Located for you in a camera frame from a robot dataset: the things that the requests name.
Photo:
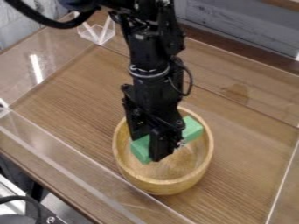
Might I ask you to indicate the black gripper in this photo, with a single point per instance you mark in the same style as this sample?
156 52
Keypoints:
150 102

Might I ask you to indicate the green foam block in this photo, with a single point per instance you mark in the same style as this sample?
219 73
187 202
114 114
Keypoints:
140 145

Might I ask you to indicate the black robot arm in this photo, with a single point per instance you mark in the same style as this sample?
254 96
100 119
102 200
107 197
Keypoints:
155 40

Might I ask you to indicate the brown wooden bowl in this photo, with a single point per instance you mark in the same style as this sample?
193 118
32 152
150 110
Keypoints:
174 174

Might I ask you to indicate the black metal bracket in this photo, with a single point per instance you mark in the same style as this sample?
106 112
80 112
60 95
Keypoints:
48 215

